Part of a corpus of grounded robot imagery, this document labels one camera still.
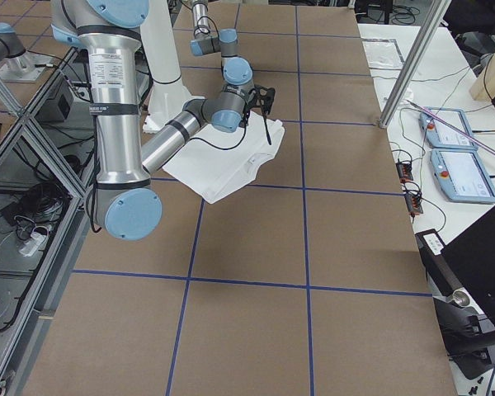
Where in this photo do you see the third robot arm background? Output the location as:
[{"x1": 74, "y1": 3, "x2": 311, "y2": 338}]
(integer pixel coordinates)
[{"x1": 0, "y1": 22, "x2": 42, "y2": 83}]

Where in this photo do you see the lower blue teach pendant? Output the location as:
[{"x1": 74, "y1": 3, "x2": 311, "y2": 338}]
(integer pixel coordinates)
[{"x1": 430, "y1": 148, "x2": 495, "y2": 204}]

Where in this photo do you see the orange circuit board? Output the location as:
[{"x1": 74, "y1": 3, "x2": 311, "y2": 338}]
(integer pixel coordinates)
[{"x1": 396, "y1": 161, "x2": 414, "y2": 183}]

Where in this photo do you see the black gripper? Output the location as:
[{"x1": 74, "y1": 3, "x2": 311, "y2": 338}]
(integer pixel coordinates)
[{"x1": 239, "y1": 84, "x2": 276, "y2": 145}]

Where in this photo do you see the black laptop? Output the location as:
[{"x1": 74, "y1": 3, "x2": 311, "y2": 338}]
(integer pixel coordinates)
[{"x1": 416, "y1": 206, "x2": 495, "y2": 380}]

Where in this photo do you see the clear plastic bag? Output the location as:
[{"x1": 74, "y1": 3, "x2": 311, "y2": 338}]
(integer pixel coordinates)
[{"x1": 362, "y1": 38, "x2": 404, "y2": 70}]

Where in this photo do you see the white long-sleeve printed shirt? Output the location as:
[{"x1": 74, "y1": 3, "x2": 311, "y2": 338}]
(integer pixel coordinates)
[{"x1": 163, "y1": 112, "x2": 285, "y2": 204}]

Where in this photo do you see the blue teach pendant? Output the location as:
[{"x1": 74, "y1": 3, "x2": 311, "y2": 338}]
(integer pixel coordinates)
[
  {"x1": 430, "y1": 148, "x2": 495, "y2": 204},
  {"x1": 419, "y1": 107, "x2": 478, "y2": 151}
]

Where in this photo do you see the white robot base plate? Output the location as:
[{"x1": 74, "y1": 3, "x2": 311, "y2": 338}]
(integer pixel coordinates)
[{"x1": 140, "y1": 0, "x2": 193, "y2": 134}]

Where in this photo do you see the upper blue teach pendant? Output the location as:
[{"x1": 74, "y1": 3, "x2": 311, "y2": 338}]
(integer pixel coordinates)
[{"x1": 419, "y1": 107, "x2": 478, "y2": 151}]

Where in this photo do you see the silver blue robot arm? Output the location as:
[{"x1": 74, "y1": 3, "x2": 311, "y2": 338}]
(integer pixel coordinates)
[
  {"x1": 51, "y1": 1, "x2": 275, "y2": 241},
  {"x1": 189, "y1": 0, "x2": 238, "y2": 68}
]

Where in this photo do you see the aluminium frame post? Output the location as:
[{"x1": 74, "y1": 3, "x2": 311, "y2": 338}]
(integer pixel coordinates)
[{"x1": 379, "y1": 0, "x2": 451, "y2": 129}]

